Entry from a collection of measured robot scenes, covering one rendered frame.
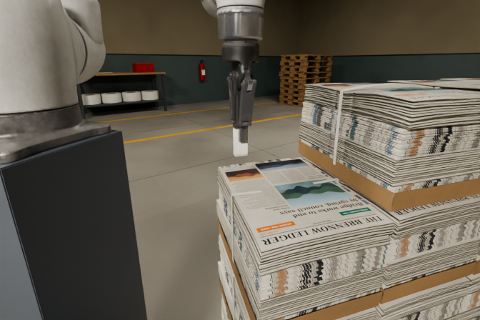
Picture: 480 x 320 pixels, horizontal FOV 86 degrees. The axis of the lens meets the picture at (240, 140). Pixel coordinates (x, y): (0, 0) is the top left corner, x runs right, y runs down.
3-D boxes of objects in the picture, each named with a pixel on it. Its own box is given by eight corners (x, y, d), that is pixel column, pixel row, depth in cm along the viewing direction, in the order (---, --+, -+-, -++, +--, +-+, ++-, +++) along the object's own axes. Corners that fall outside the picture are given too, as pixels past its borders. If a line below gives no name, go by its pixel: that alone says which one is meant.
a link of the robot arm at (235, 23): (254, 16, 55) (253, 45, 57) (212, 13, 53) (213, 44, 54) (271, 7, 47) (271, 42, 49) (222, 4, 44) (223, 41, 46)
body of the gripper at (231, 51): (266, 41, 49) (264, 91, 51) (251, 43, 56) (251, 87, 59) (227, 40, 47) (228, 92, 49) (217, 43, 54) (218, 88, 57)
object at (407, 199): (339, 179, 66) (341, 163, 65) (425, 166, 75) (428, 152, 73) (391, 212, 52) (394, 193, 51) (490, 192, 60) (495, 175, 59)
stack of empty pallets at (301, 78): (305, 99, 810) (308, 55, 772) (329, 102, 745) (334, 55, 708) (277, 103, 734) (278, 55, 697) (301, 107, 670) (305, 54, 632)
